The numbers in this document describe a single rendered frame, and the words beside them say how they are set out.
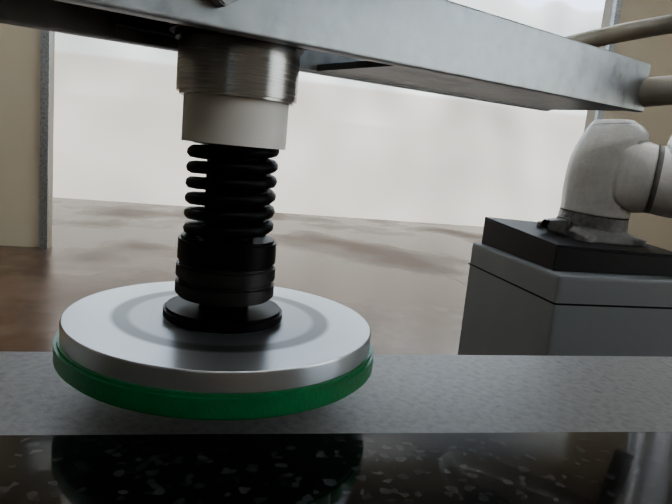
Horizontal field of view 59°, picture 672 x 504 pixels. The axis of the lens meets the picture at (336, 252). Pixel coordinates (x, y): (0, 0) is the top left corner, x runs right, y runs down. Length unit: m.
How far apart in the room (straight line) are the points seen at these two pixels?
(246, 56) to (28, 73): 4.94
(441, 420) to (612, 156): 1.08
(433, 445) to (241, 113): 0.24
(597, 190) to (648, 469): 1.05
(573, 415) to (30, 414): 0.38
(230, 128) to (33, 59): 4.93
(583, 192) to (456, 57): 1.01
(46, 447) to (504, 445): 0.28
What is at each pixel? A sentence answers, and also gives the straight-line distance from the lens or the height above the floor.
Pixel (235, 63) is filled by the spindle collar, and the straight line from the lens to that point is 0.38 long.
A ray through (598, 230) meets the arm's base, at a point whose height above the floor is 0.88.
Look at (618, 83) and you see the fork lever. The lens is 0.67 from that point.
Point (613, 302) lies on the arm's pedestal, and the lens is 1.36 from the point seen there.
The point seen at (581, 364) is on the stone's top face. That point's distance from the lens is 0.63.
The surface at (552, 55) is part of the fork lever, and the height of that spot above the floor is 1.10.
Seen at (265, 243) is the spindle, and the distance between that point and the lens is 0.40.
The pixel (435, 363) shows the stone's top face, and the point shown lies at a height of 0.82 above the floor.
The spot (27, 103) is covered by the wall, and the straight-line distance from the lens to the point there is 5.29.
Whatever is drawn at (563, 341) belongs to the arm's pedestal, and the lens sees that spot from 1.31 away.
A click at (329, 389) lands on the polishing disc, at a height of 0.86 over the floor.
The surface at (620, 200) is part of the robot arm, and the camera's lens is 1.46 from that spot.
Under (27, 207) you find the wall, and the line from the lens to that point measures 5.33.
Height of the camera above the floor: 1.00
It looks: 10 degrees down
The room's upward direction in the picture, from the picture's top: 5 degrees clockwise
